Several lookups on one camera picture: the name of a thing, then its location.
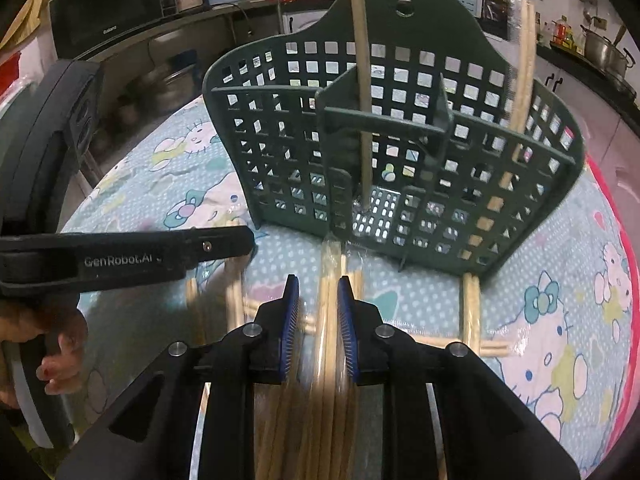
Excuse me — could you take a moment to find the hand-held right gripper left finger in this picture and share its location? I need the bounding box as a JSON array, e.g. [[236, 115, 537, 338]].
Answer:
[[57, 275, 301, 480]]

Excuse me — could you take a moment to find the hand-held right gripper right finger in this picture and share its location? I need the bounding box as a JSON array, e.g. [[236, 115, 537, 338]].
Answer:
[[336, 275, 583, 480]]

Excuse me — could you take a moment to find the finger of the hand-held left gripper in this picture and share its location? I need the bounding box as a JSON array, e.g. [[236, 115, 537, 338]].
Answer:
[[0, 225, 258, 297]]

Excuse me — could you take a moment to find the wooden chopstick pair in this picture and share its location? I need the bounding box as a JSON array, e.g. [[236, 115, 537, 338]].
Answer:
[[185, 275, 202, 347], [224, 220, 252, 322], [265, 237, 361, 480], [462, 272, 484, 357], [462, 0, 537, 266], [350, 0, 377, 213]]

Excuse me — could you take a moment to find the green plastic utensil basket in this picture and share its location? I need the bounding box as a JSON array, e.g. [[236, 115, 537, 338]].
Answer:
[[202, 0, 586, 279]]

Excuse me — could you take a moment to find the person's left hand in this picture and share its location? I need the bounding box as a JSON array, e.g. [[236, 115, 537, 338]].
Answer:
[[0, 305, 90, 411]]

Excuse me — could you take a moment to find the cartoon cat printed tablecloth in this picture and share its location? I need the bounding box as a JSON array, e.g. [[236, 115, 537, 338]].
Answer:
[[60, 92, 638, 468]]

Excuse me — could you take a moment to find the grey storage shelf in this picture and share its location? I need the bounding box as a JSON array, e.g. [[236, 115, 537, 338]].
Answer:
[[75, 0, 281, 191]]

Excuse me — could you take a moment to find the black microwave oven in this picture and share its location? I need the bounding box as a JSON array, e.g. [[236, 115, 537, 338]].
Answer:
[[47, 0, 177, 61]]

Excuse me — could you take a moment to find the black countertop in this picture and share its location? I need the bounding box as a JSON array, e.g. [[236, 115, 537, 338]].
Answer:
[[536, 42, 640, 117]]

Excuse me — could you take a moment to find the blue knife block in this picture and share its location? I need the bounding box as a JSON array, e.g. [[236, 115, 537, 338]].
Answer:
[[449, 0, 485, 23]]

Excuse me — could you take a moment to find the steel cooking pot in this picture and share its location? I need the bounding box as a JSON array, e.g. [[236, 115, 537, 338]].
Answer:
[[582, 26, 636, 79]]

